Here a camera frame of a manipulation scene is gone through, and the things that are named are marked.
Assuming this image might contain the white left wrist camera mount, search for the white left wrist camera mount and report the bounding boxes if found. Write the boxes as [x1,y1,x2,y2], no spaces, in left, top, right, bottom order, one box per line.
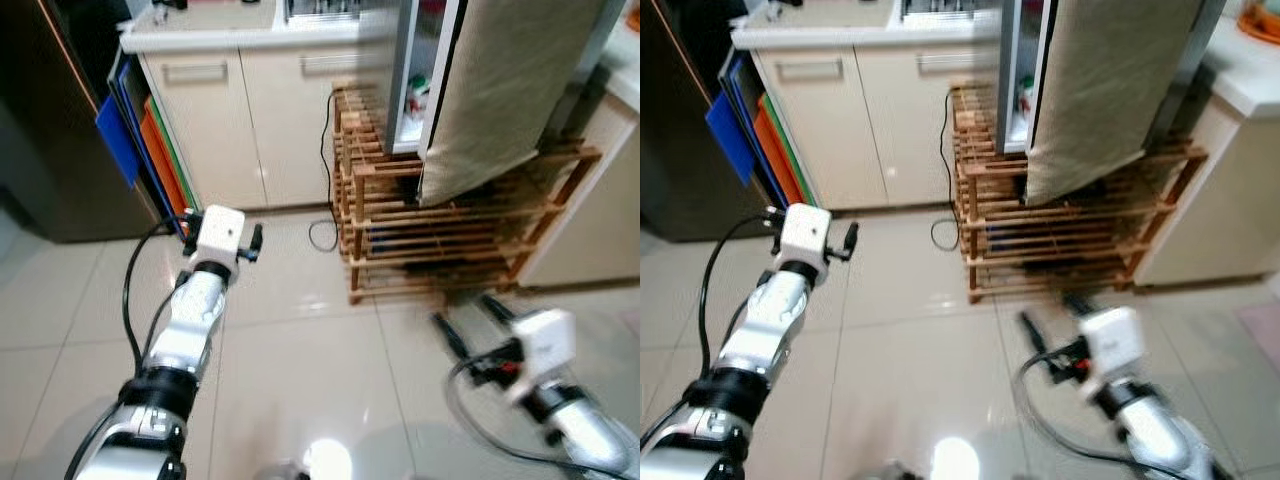
[193,205,248,263]
[780,203,833,266]

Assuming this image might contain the blue cutting board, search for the blue cutting board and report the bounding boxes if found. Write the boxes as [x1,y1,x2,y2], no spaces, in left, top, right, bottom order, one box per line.
[705,55,801,211]
[95,55,191,236]

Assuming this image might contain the white counter unit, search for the white counter unit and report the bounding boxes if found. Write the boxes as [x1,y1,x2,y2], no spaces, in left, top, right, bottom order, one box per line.
[515,10,641,291]
[1135,15,1280,289]

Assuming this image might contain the dark tall appliance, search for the dark tall appliance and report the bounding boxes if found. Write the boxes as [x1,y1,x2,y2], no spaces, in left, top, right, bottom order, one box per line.
[640,0,771,244]
[0,0,161,244]

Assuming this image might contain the mini fridge door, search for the mini fridge door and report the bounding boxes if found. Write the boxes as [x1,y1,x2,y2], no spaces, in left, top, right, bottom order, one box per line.
[1020,0,1229,206]
[415,0,631,208]

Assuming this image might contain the black power cord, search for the black power cord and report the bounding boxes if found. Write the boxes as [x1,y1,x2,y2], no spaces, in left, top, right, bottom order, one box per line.
[307,90,346,253]
[930,90,966,253]

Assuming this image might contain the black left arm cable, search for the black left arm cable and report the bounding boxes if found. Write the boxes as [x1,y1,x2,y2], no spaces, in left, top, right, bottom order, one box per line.
[640,210,786,480]
[65,212,201,480]

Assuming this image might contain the steel sink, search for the steel sink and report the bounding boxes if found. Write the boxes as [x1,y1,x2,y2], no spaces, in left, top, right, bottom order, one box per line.
[283,0,363,23]
[898,0,976,21]

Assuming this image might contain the cream kitchen cabinet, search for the cream kitchen cabinet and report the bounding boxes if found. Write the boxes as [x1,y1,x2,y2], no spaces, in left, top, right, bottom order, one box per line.
[730,0,1006,211]
[118,0,401,211]

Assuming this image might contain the orange cutting board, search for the orange cutting board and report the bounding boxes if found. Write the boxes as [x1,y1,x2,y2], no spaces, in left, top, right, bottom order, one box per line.
[755,95,811,206]
[138,98,196,216]

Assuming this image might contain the small milk carton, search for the small milk carton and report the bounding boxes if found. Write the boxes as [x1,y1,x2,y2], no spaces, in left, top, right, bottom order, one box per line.
[1015,75,1041,126]
[403,75,431,126]

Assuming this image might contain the green cutting board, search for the green cutting board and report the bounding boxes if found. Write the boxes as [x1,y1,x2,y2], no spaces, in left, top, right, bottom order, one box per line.
[765,92,819,201]
[150,95,201,211]

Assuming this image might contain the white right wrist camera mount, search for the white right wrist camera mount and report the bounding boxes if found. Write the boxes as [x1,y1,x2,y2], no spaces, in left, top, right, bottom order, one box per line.
[1080,306,1146,391]
[508,308,579,399]

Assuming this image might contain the wooden slatted rack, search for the wooden slatted rack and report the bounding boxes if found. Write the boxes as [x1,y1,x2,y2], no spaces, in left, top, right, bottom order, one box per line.
[948,85,1208,304]
[330,85,604,306]

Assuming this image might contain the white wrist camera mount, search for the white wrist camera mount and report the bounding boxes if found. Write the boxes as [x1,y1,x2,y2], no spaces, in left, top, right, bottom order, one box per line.
[193,205,248,263]
[1080,306,1146,391]
[780,203,833,266]
[508,308,579,399]

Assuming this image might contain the silver cabinet handle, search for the silver cabinet handle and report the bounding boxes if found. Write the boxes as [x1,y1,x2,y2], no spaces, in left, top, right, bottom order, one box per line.
[915,52,996,73]
[300,55,386,76]
[160,62,231,86]
[775,60,846,83]

